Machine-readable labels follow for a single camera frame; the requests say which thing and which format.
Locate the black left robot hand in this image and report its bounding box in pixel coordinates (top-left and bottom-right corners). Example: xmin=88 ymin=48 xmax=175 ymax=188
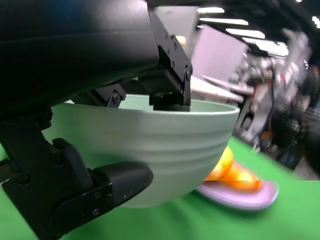
xmin=0 ymin=0 xmax=193 ymax=240

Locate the pale green bowl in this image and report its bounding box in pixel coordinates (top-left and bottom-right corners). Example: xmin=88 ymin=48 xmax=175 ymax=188
xmin=49 ymin=93 xmax=241 ymax=209

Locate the orange striped bread roll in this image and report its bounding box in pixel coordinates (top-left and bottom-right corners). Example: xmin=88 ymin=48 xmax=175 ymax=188
xmin=221 ymin=162 xmax=264 ymax=193
xmin=204 ymin=147 xmax=235 ymax=181

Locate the lavender plate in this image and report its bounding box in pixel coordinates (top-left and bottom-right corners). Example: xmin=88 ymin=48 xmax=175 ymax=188
xmin=196 ymin=159 xmax=280 ymax=213

